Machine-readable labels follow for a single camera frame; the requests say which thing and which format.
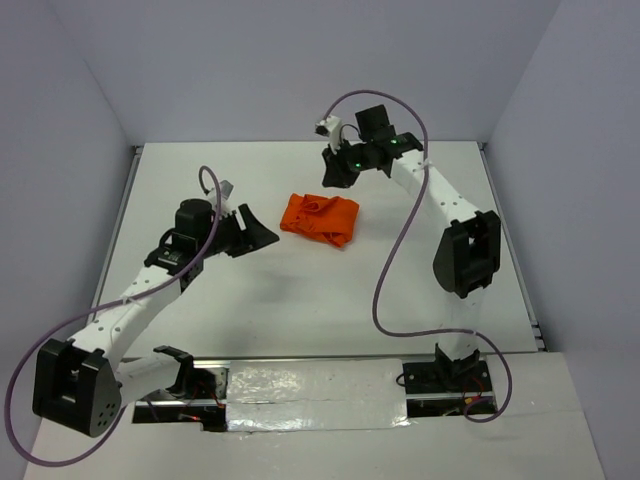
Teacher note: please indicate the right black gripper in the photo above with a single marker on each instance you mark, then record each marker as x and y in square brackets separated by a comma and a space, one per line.
[334, 175]

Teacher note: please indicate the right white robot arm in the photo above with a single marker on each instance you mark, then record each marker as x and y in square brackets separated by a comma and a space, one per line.
[467, 240]

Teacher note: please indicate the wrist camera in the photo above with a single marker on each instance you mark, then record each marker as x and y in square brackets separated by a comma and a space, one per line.
[219, 195]
[331, 127]

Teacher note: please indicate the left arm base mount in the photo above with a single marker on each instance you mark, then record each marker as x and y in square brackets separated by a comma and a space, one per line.
[198, 394]

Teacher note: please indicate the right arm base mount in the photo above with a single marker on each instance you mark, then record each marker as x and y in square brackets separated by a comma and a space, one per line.
[443, 387]

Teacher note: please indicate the silver foil tape panel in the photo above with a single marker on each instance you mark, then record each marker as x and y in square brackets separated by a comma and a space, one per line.
[318, 395]

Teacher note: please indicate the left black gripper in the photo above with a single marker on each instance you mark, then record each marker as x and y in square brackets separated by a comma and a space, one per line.
[250, 239]

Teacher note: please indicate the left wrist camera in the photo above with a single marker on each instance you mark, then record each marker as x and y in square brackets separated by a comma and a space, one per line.
[219, 195]

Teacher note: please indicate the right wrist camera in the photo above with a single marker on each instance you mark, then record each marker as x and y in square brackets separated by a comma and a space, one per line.
[331, 127]

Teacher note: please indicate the orange t-shirt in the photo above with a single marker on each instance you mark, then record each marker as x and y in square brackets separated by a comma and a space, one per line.
[329, 220]

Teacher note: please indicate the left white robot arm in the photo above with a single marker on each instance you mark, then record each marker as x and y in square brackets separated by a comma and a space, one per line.
[83, 382]

